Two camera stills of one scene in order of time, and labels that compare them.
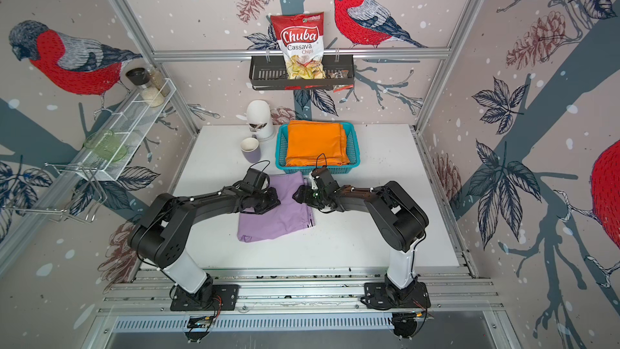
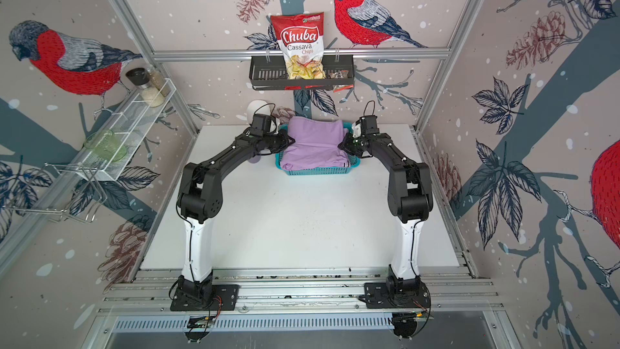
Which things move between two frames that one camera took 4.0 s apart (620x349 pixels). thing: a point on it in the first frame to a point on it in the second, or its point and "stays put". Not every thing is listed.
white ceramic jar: [258, 117] stays put
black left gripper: [274, 201] to [284, 140]
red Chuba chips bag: [301, 39] stays put
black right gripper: [303, 193] to [345, 145]
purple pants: [288, 216] to [315, 145]
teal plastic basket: [350, 134] stays put
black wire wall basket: [270, 71] stays put
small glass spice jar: [159, 81] stays put
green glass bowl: [106, 145] stays put
